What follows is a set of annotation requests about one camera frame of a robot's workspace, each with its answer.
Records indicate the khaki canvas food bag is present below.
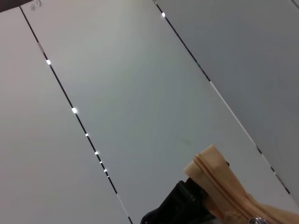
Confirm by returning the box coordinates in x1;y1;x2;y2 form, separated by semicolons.
183;144;299;224

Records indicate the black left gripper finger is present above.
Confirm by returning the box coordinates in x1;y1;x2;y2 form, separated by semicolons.
140;179;217;224

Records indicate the silver metal zipper pull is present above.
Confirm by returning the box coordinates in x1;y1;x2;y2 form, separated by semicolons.
247;216;269;224

